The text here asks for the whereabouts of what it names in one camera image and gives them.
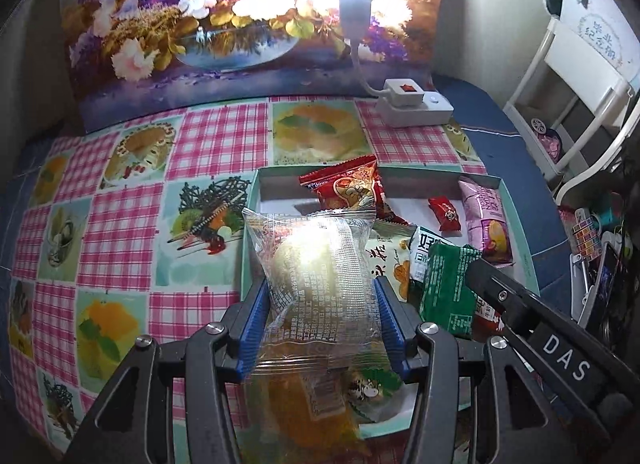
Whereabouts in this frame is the teal small container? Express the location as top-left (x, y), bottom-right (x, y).
top-left (597, 196), bottom-right (626, 225)

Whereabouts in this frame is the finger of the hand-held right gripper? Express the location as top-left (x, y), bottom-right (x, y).
top-left (465, 258), bottom-right (538, 340)

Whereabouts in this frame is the clear pale cake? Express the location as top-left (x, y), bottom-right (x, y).
top-left (242, 209), bottom-right (391, 377)

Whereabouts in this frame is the floral painting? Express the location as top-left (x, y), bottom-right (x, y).
top-left (60, 0), bottom-right (448, 132)

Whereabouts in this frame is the cream packet with orange print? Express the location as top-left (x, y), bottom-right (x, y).
top-left (367, 234), bottom-right (416, 302)

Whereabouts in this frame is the pink patterned pouch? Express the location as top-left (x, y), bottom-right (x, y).
top-left (542, 131), bottom-right (564, 160)

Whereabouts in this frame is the white folding chair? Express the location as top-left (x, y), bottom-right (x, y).
top-left (502, 0), bottom-right (640, 205)

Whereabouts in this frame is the colourful puzzle cube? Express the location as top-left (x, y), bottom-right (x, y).
top-left (570, 216), bottom-right (601, 257)

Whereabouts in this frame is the small red candy packet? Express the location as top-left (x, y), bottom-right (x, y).
top-left (427, 196), bottom-right (463, 234)

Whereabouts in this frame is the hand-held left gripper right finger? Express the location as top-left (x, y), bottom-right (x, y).
top-left (375, 275), bottom-right (566, 464)

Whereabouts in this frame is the yellow snack packet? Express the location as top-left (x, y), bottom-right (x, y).
top-left (245, 369), bottom-right (371, 464)

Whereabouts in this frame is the green snack packet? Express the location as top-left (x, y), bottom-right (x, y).
top-left (419, 240), bottom-right (483, 341)

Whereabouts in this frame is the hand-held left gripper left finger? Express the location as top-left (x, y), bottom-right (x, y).
top-left (65, 276), bottom-right (273, 464)

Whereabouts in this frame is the pink snack packet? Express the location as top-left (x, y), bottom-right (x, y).
top-left (457, 176), bottom-right (515, 267)

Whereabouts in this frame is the teal cardboard box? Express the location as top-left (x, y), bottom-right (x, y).
top-left (240, 164), bottom-right (541, 440)

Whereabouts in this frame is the white green cracker packet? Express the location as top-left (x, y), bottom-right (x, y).
top-left (407, 225), bottom-right (451, 285)

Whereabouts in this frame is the large red snack packet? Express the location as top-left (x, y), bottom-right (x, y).
top-left (298, 155), bottom-right (408, 225)

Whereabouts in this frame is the small red white packet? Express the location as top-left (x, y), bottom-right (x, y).
top-left (472, 301), bottom-right (506, 336)

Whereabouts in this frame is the pink checked tablecloth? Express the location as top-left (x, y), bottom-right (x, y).
top-left (7, 96), bottom-right (488, 464)

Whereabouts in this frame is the dark phone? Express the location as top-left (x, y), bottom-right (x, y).
top-left (581, 241), bottom-right (626, 325)

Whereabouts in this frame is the white printed card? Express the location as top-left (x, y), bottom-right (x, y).
top-left (557, 0), bottom-right (640, 90)

